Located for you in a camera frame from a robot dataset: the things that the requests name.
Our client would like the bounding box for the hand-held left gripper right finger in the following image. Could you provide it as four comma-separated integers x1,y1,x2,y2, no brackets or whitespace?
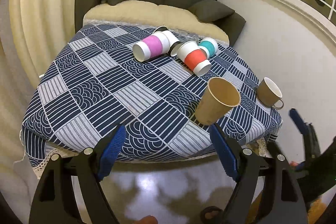
209,123,308,224

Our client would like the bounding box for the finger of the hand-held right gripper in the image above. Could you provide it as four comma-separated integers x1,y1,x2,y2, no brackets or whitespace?
289,108,321,161

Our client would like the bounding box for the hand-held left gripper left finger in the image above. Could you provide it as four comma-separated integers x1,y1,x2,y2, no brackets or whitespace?
29,124,127,224

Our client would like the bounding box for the plain brown paper cup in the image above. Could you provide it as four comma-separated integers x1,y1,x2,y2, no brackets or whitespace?
194,77,241,126

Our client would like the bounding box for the red banded paper cup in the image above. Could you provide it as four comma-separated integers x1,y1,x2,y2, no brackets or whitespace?
177,41,212,76

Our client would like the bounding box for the teal banded paper cup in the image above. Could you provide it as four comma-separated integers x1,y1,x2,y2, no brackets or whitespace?
198,37,219,58

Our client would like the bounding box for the pink banded paper cup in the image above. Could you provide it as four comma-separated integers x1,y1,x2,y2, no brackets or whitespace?
132,31,172,62

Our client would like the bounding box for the black banded paper cup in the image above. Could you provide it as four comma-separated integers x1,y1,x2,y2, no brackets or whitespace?
153,26,182,57

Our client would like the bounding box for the blue patterned tablecloth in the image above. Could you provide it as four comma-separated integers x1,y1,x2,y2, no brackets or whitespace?
20,23,284,170

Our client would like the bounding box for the dark brown sofa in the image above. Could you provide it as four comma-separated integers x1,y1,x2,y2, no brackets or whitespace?
75,0,247,47

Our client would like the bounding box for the beige fleece sofa cover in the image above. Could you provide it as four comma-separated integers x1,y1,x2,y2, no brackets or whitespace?
83,0,230,46

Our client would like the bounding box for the cream curtain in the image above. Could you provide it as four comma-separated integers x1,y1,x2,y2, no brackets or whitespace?
0,0,106,188

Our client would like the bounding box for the brown mug with handle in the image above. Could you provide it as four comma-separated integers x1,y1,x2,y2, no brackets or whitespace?
256,77,285,110

